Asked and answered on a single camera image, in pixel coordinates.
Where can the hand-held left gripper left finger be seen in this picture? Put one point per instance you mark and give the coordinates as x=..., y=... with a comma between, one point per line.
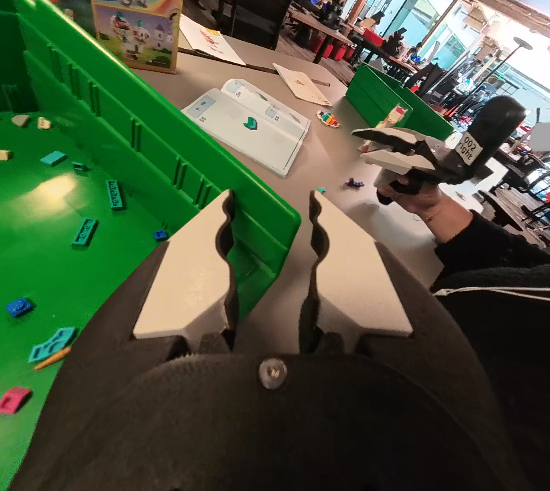
x=184, y=284

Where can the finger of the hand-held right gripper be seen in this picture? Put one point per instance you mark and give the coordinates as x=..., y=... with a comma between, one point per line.
x=391, y=139
x=399, y=162

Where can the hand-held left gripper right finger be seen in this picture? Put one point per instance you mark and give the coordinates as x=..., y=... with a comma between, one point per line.
x=356, y=284

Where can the blue and purple lego assembly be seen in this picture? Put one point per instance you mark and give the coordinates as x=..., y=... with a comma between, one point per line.
x=354, y=183

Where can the lego pieces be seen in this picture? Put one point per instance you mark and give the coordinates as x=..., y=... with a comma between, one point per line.
x=85, y=232

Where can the green plastic bin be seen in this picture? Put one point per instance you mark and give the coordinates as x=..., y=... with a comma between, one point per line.
x=129, y=156
x=386, y=95

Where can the pale blue instruction booklet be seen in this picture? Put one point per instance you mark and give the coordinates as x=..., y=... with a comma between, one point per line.
x=240, y=134

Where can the person's right forearm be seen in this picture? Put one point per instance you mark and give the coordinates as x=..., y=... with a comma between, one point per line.
x=494, y=241

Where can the rainbow lego model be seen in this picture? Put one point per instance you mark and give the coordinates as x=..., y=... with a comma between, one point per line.
x=328, y=119

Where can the yellow lego box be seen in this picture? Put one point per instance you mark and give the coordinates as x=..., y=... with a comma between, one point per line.
x=137, y=5

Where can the person's right hand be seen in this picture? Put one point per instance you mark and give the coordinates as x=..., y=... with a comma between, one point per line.
x=423, y=203

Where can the white booklet yellow figure print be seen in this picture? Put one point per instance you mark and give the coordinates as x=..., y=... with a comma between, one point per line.
x=303, y=85

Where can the person's black sweater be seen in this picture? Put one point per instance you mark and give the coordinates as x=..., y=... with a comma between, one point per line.
x=515, y=349

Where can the white booklet orange figure print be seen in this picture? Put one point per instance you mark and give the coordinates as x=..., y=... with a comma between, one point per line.
x=210, y=42

